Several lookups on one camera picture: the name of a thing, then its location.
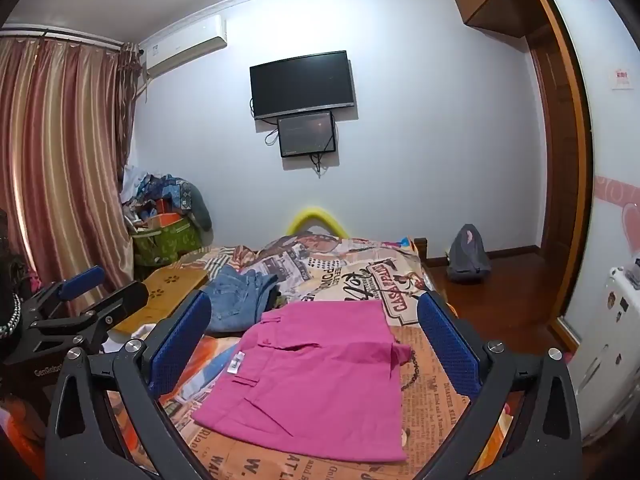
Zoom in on dark cloth with chain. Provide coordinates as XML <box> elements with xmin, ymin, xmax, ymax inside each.
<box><xmin>0</xmin><ymin>210</ymin><xmax>31</xmax><ymax>356</ymax></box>

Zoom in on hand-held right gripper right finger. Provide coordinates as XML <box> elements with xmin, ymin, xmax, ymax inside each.
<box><xmin>416</xmin><ymin>290</ymin><xmax>584</xmax><ymax>480</ymax></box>

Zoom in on blue denim jeans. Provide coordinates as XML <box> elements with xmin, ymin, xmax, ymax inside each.
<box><xmin>205</xmin><ymin>265</ymin><xmax>288</xmax><ymax>336</ymax></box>

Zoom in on yellow foam arch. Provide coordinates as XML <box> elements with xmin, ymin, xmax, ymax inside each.
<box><xmin>291</xmin><ymin>206</ymin><xmax>346</xmax><ymax>237</ymax></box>

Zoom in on white paper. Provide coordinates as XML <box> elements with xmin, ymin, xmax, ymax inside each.
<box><xmin>102</xmin><ymin>324</ymin><xmax>157</xmax><ymax>356</ymax></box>

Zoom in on striped brown curtain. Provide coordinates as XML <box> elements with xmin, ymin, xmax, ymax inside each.
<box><xmin>0</xmin><ymin>35</ymin><xmax>143</xmax><ymax>321</ymax></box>

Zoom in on pink pants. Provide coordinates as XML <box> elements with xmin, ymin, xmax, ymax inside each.
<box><xmin>191</xmin><ymin>301</ymin><xmax>412</xmax><ymax>463</ymax></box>

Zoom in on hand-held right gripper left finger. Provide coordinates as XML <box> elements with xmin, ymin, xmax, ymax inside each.
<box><xmin>44</xmin><ymin>290</ymin><xmax>213</xmax><ymax>480</ymax></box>

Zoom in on white air conditioner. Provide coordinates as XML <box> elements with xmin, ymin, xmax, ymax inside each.
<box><xmin>140</xmin><ymin>15</ymin><xmax>228</xmax><ymax>78</ymax></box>

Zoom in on black wall television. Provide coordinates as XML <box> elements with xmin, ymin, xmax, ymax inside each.
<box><xmin>249</xmin><ymin>50</ymin><xmax>356</xmax><ymax>121</ymax></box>

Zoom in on white appliance with stickers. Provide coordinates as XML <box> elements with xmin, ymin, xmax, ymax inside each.
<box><xmin>565</xmin><ymin>255</ymin><xmax>640</xmax><ymax>446</ymax></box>

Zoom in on printed blanket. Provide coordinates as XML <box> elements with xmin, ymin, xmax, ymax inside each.
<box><xmin>105</xmin><ymin>232</ymin><xmax>511</xmax><ymax>480</ymax></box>

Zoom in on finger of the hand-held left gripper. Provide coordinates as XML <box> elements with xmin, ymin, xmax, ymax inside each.
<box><xmin>30</xmin><ymin>280</ymin><xmax>150</xmax><ymax>347</ymax></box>
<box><xmin>27</xmin><ymin>265</ymin><xmax>107</xmax><ymax>321</ymax></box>

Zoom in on wooden door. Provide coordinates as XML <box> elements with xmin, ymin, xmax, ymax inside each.
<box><xmin>520</xmin><ymin>0</ymin><xmax>596</xmax><ymax>356</ymax></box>

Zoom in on small black wall monitor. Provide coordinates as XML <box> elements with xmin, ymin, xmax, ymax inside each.
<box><xmin>277</xmin><ymin>110</ymin><xmax>337</xmax><ymax>158</ymax></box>

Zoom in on curtain rod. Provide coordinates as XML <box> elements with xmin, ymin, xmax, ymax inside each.
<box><xmin>0</xmin><ymin>29</ymin><xmax>126</xmax><ymax>52</ymax></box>

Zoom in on grey backpack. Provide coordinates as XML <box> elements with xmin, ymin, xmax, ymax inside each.
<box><xmin>446</xmin><ymin>224</ymin><xmax>492</xmax><ymax>283</ymax></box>

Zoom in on pile of clothes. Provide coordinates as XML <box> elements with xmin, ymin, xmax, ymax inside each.
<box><xmin>120</xmin><ymin>165</ymin><xmax>213</xmax><ymax>233</ymax></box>

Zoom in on wooden board with flower cutouts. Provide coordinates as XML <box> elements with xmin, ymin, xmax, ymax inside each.
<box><xmin>111</xmin><ymin>260</ymin><xmax>211</xmax><ymax>336</ymax></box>

